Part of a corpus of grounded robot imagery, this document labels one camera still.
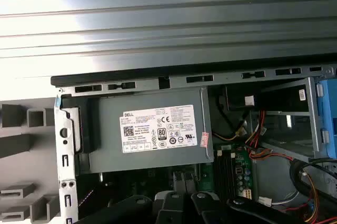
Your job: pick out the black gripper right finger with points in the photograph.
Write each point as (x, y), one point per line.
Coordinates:
(208, 208)

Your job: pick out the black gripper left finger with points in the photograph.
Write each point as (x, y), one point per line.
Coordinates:
(168, 208)

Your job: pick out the black RAM slot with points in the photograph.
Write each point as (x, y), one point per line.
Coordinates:
(217, 174)
(227, 174)
(232, 174)
(222, 174)

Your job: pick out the cream board connector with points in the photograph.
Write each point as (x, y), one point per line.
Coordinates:
(246, 193)

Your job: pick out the green motherboard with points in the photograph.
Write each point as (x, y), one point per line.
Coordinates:
(245, 161)

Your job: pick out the grey power supply unit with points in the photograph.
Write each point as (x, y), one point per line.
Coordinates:
(110, 142)

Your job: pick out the black open PC case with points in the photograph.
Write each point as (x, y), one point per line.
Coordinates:
(65, 155)

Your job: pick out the grey metal drive cage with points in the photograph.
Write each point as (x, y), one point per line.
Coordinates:
(314, 118)

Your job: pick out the blue plastic drive latch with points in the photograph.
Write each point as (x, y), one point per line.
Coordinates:
(329, 118)

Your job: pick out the grey parts rack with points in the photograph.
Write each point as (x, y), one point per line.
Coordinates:
(15, 161)

